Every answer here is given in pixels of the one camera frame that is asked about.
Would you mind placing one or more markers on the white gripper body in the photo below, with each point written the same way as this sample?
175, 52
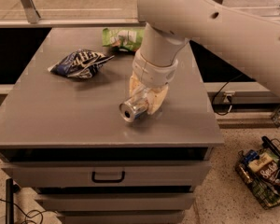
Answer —
151, 71

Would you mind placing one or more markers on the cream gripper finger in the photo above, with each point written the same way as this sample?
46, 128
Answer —
135, 86
155, 98

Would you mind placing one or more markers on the Red Bull can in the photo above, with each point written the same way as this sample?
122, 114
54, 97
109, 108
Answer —
134, 107

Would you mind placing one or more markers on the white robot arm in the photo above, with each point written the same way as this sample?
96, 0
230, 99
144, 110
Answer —
250, 43

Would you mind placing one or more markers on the green chip bag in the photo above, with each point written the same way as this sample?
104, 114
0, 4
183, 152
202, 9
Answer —
125, 39

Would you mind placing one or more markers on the blue white chip bag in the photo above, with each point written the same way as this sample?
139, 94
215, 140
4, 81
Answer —
82, 64

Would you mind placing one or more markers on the grey drawer cabinet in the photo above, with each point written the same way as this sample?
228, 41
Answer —
55, 131

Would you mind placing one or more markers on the black pole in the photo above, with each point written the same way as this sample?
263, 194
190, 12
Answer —
10, 201

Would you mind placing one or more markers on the wall power outlet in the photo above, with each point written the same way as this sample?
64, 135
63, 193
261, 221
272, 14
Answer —
227, 96

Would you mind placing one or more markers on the black drawer handle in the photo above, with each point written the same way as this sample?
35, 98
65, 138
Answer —
107, 178

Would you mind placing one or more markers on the left metal railing post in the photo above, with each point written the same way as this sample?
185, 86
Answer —
31, 13

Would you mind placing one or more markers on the wire basket of snacks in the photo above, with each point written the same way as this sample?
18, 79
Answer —
260, 171

